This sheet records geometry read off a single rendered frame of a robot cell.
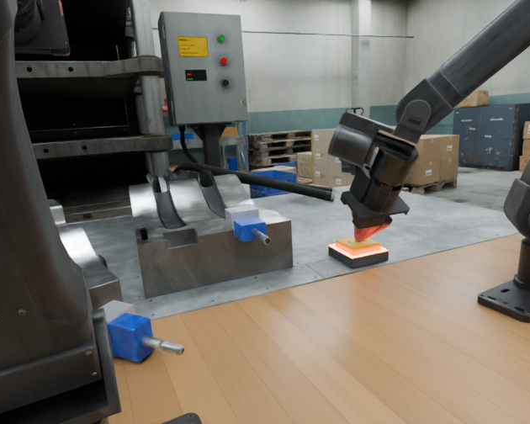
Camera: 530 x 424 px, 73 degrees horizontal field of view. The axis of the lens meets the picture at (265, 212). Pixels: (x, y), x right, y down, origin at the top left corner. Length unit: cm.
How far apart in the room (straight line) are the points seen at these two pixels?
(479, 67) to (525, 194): 17
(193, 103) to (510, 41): 111
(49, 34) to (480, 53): 54
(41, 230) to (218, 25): 138
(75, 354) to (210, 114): 128
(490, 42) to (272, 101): 740
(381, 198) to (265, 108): 727
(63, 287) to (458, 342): 42
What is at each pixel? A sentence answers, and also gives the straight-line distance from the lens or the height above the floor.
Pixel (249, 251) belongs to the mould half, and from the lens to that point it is 62.
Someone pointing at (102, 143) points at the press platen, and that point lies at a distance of 137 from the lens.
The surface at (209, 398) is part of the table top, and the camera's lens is 40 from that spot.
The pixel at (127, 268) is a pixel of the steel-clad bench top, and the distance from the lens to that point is 75.
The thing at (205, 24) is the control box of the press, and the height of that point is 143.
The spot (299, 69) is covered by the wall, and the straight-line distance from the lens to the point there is 822.
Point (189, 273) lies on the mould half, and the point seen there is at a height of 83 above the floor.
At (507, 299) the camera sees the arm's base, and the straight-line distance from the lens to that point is 59.
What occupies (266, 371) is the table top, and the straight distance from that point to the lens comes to 42.
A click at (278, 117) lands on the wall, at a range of 792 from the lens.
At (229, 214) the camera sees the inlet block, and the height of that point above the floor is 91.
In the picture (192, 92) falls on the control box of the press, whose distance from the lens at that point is 146.
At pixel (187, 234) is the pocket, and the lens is 63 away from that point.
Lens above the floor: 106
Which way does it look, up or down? 14 degrees down
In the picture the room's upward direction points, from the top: 4 degrees counter-clockwise
